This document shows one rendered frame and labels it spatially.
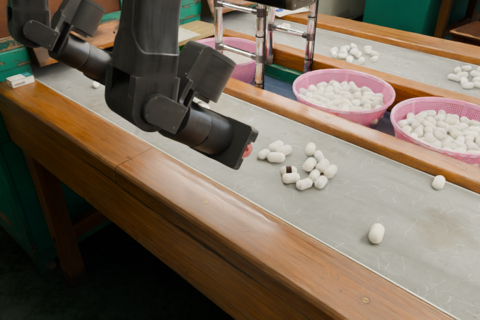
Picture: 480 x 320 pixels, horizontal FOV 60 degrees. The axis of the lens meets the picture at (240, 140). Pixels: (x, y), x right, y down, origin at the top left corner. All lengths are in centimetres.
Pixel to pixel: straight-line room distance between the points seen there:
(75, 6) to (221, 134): 40
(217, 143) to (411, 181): 44
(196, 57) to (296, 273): 33
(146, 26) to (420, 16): 326
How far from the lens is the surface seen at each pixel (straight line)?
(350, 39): 164
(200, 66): 52
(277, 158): 86
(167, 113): 49
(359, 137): 95
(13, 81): 128
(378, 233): 72
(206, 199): 74
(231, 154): 59
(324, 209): 77
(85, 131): 99
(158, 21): 47
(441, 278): 72
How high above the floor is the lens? 124
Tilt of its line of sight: 32 degrees down
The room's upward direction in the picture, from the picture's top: straight up
